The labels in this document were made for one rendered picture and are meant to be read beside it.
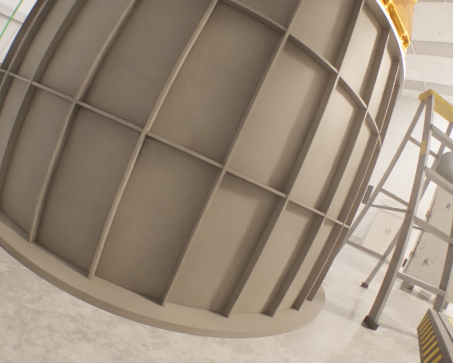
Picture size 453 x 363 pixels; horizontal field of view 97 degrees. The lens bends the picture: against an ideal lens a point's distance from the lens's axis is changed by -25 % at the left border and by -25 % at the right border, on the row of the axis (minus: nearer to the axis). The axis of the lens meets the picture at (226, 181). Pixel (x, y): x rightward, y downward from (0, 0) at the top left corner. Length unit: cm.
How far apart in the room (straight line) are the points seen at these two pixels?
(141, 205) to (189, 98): 27
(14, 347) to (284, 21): 91
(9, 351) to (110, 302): 27
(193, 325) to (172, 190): 33
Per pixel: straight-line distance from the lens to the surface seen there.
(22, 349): 51
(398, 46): 119
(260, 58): 68
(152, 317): 64
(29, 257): 69
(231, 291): 77
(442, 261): 397
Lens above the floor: 39
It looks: 2 degrees down
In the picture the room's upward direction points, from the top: 25 degrees clockwise
